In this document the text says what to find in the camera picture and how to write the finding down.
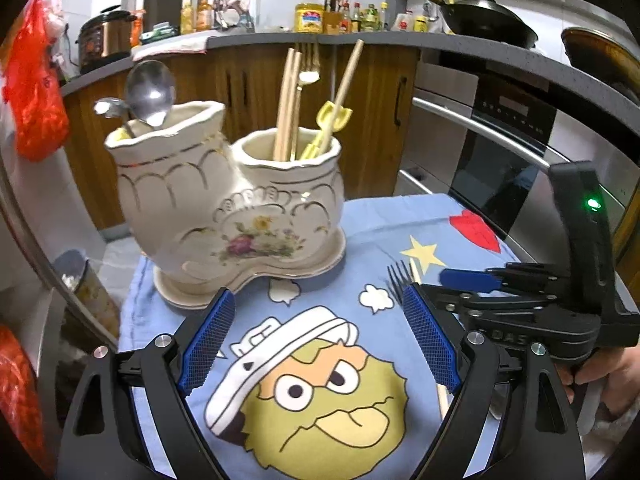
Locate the yellow plastic utensil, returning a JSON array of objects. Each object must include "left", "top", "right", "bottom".
[{"left": 299, "top": 101, "right": 352, "bottom": 160}]

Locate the wooden chopstick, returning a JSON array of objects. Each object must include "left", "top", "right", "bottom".
[
  {"left": 272, "top": 48, "right": 296, "bottom": 162},
  {"left": 281, "top": 51, "right": 303, "bottom": 162},
  {"left": 319, "top": 38, "right": 366, "bottom": 155}
]

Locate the small steel spoon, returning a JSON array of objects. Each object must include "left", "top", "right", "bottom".
[{"left": 93, "top": 98, "right": 134, "bottom": 138}]

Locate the large steel spoon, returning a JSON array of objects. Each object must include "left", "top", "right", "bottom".
[{"left": 125, "top": 60, "right": 176, "bottom": 129}]

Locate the steel fork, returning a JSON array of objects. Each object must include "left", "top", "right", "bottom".
[{"left": 387, "top": 261, "right": 414, "bottom": 307}]

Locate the right hand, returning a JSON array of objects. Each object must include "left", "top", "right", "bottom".
[{"left": 555, "top": 346, "right": 640, "bottom": 418}]

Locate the blue cartoon cloth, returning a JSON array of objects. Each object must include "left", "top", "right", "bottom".
[{"left": 117, "top": 193, "right": 612, "bottom": 480}]

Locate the built-in oven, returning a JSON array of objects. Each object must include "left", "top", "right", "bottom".
[{"left": 394, "top": 60, "right": 639, "bottom": 263}]

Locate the white ceramic double utensil holder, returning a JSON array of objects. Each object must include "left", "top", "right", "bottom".
[{"left": 104, "top": 101, "right": 346, "bottom": 309}]

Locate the black wok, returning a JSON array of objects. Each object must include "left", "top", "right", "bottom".
[{"left": 427, "top": 0, "right": 538, "bottom": 49}]

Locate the knife block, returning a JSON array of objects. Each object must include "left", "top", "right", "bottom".
[{"left": 322, "top": 0, "right": 350, "bottom": 35}]

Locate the red plastic bag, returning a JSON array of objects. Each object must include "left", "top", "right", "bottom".
[{"left": 2, "top": 0, "right": 70, "bottom": 162}]

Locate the yellow oil tin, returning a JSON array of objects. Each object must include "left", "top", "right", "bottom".
[{"left": 294, "top": 3, "right": 324, "bottom": 34}]

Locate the white dish towel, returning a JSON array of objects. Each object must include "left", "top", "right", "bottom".
[{"left": 131, "top": 30, "right": 219, "bottom": 63}]

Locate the electric pressure cooker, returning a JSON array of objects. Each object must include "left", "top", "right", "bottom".
[{"left": 76, "top": 4, "right": 136, "bottom": 74}]

